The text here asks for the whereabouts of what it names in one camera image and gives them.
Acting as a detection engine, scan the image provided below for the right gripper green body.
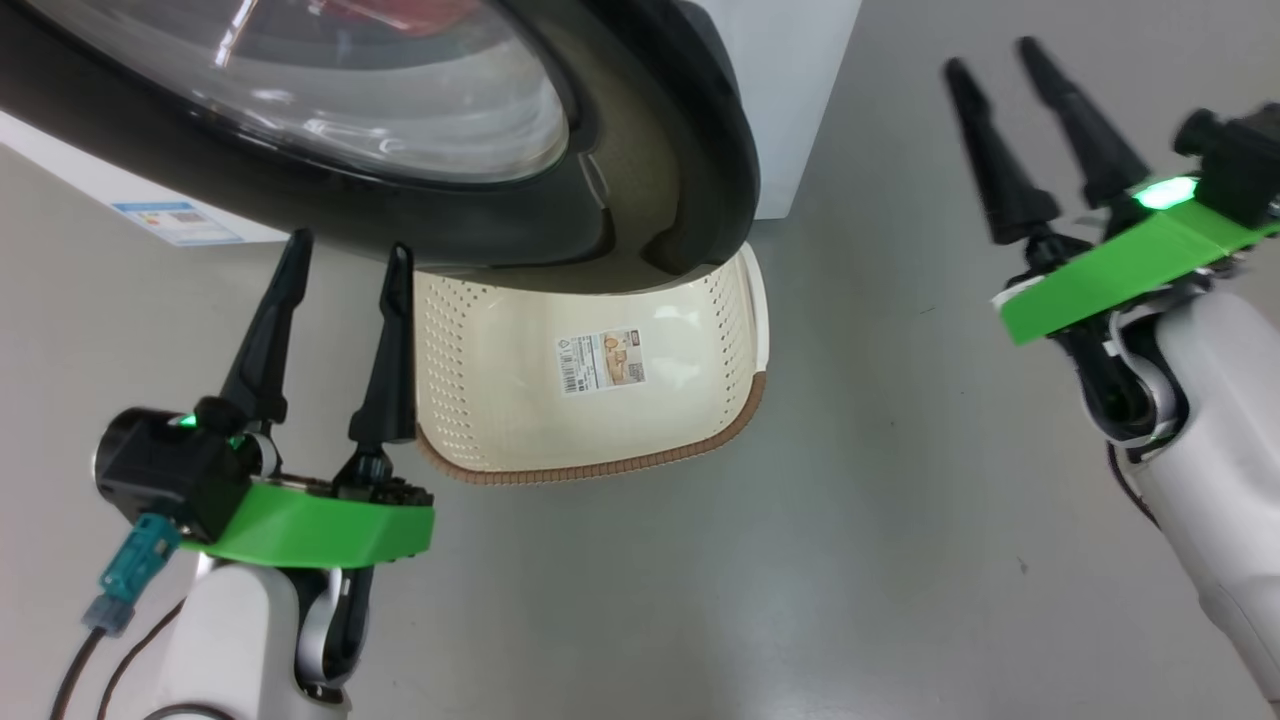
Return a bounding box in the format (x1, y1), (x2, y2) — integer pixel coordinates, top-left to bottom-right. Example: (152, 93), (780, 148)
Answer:
(995, 175), (1280, 347)

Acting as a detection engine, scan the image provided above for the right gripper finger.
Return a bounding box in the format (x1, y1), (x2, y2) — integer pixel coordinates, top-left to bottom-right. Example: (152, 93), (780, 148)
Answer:
(944, 57), (1061, 247)
(1017, 36), (1151, 210)

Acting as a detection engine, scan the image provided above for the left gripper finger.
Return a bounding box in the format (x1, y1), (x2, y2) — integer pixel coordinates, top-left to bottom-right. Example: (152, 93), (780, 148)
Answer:
(218, 228), (314, 427)
(347, 242), (418, 448)

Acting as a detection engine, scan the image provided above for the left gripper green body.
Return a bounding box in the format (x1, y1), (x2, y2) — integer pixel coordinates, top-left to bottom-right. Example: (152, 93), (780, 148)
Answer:
(180, 432), (437, 572)

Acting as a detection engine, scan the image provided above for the black round washing machine door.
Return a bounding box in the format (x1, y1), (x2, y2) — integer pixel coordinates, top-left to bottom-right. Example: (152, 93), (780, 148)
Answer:
(0, 0), (761, 296)

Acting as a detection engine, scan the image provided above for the cream perforated laundry basket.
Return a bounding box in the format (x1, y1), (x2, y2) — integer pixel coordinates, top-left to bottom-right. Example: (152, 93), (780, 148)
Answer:
(412, 243), (771, 487)

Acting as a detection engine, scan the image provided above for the product sticker inside basket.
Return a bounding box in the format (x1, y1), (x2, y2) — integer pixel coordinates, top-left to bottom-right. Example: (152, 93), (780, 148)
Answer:
(555, 330), (648, 397)

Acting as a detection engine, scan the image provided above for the white washing machine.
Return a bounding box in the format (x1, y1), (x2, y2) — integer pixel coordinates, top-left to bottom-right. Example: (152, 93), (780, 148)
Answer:
(0, 0), (863, 247)

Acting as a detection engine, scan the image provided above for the blue energy label sticker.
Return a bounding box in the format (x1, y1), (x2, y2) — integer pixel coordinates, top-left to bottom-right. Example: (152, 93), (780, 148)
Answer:
(112, 200), (247, 247)

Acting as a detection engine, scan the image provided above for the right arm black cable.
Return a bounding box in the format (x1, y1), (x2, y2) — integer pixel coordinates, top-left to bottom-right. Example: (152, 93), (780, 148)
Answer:
(1105, 440), (1163, 529)

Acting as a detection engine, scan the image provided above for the left arm thin dark cable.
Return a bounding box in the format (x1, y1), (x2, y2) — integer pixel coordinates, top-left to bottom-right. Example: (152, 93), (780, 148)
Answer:
(95, 598), (189, 720)

